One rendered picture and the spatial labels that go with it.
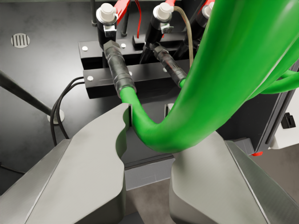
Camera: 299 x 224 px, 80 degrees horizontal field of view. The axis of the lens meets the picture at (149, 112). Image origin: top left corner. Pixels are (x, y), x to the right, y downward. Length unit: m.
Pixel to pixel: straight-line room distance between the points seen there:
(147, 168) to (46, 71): 0.37
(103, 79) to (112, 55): 0.17
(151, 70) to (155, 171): 0.21
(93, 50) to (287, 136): 0.49
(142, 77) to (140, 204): 1.12
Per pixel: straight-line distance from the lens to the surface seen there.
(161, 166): 0.40
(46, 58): 0.58
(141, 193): 1.38
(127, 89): 0.16
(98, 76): 0.38
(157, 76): 0.39
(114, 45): 0.23
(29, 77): 0.57
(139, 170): 0.38
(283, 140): 0.54
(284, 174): 2.02
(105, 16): 0.27
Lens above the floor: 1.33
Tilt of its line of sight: 72 degrees down
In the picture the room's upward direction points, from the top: 48 degrees clockwise
